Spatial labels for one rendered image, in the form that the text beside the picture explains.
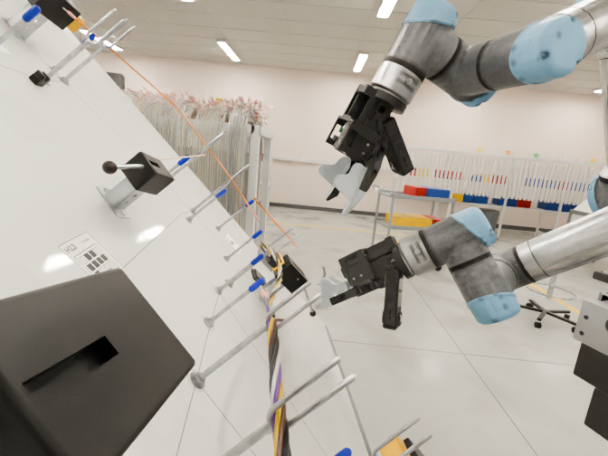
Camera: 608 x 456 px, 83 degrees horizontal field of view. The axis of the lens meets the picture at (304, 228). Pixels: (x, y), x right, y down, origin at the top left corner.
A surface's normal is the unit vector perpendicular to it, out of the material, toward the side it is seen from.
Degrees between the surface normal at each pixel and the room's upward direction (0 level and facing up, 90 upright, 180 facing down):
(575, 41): 90
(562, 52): 90
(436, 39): 99
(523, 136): 90
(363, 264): 77
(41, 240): 47
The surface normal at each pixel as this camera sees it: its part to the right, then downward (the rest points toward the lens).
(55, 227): 0.78, -0.62
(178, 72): -0.04, 0.21
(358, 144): 0.25, 0.39
